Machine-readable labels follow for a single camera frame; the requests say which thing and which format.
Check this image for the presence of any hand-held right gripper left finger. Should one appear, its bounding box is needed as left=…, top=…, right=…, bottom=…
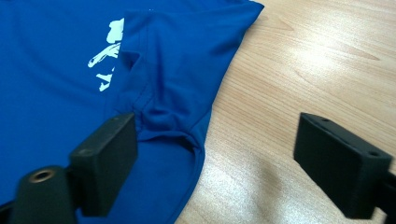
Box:
left=68, top=112, right=139, bottom=218

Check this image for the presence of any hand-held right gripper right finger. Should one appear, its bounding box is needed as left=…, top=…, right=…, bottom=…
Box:
left=292, top=112, right=393, bottom=220

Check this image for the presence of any blue t-shirt with white print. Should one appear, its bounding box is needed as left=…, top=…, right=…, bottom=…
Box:
left=0, top=0, right=265, bottom=224

